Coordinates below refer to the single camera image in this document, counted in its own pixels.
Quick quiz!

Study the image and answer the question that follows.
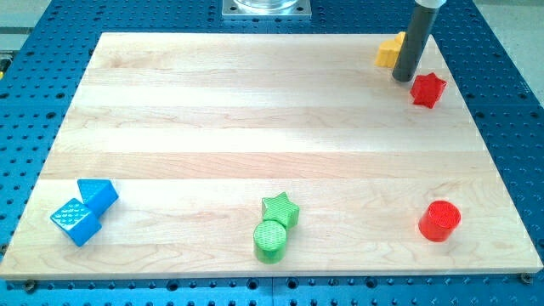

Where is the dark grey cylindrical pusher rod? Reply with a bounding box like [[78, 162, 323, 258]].
[[392, 3, 439, 82]]

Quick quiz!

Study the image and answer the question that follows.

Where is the red star block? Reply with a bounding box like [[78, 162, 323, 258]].
[[410, 72, 447, 109]]

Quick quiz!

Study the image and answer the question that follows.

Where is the green star block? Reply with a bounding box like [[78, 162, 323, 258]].
[[262, 192, 300, 230]]

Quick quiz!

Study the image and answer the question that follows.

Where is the light wooden board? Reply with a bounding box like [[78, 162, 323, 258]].
[[1, 33, 542, 280]]

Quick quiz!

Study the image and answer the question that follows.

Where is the yellow block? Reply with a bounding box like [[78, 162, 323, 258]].
[[374, 31, 405, 68]]

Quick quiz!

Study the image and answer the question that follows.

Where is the red cylinder block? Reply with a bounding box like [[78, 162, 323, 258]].
[[418, 200, 462, 242]]

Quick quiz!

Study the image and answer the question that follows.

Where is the green cylinder block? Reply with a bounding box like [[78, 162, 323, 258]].
[[253, 220, 287, 264]]

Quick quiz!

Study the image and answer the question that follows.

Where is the blue triangular prism block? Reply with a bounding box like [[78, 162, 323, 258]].
[[77, 178, 119, 217]]

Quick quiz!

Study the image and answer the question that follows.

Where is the blue cube block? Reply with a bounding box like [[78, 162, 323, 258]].
[[50, 198, 102, 247]]

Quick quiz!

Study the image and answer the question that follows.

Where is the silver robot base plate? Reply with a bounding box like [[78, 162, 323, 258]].
[[221, 0, 312, 20]]

